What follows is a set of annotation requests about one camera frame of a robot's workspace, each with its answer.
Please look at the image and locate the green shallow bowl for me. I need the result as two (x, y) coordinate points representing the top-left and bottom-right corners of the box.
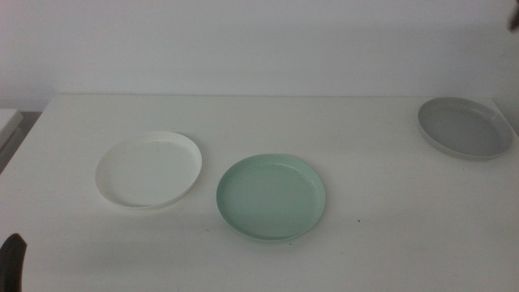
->
(215, 152), (327, 243)

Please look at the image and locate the white shallow bowl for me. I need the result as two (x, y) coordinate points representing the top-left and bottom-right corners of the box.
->
(94, 130), (204, 209)

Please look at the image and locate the white side table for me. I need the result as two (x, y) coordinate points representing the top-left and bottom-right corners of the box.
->
(0, 107), (25, 154)

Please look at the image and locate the gray shallow bowl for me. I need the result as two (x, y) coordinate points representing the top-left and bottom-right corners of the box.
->
(417, 97), (515, 161)

